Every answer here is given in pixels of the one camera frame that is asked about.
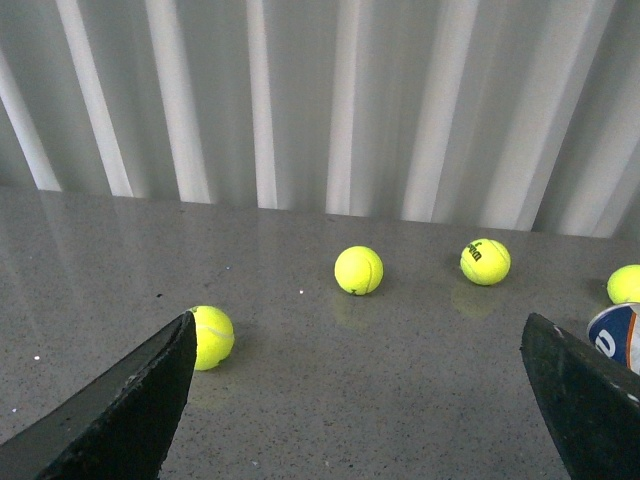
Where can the clear Wilson tennis ball can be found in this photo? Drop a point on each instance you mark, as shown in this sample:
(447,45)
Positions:
(615,333)

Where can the yellow tennis ball near left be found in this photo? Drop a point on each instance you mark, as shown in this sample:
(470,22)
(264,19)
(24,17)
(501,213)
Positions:
(214,334)

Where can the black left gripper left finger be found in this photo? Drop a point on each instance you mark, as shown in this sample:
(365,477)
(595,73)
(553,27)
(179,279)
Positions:
(121,425)

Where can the yellow Wilson tennis ball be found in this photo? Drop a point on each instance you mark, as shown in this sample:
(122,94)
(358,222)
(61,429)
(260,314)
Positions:
(485,261)

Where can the yellow tennis ball far right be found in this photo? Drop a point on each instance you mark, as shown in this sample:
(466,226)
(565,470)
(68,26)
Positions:
(623,285)

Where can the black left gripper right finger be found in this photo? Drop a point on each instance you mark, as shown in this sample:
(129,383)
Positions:
(589,403)

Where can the yellow tennis ball centre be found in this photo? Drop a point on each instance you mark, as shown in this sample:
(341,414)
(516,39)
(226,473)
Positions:
(358,270)

